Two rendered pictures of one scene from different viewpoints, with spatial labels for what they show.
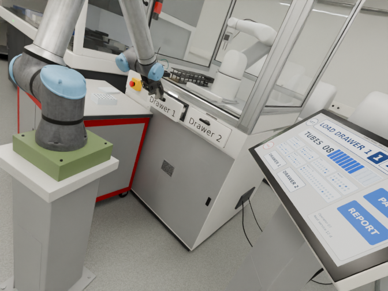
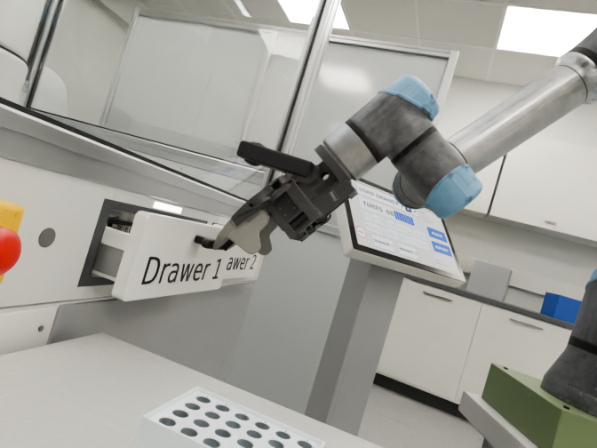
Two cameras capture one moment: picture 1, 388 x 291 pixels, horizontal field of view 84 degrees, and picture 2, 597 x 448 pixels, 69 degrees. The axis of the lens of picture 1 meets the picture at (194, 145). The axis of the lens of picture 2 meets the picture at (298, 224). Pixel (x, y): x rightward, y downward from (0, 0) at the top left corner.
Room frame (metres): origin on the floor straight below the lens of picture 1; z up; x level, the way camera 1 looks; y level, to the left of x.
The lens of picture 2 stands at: (1.34, 0.94, 0.96)
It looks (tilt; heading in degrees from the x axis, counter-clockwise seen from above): 1 degrees up; 253
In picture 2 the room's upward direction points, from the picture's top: 17 degrees clockwise
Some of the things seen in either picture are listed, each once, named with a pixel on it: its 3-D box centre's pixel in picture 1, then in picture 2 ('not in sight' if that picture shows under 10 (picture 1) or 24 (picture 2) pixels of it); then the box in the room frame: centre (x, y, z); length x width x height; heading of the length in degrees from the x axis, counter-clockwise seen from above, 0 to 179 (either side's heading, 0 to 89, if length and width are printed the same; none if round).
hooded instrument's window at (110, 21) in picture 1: (92, 18); not in sight; (2.51, 1.52, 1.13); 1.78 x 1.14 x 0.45; 58
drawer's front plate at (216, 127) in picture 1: (206, 126); (236, 253); (1.16, -0.03, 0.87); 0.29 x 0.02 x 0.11; 58
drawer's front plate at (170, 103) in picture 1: (164, 103); (187, 257); (1.28, 0.26, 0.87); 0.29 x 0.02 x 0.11; 58
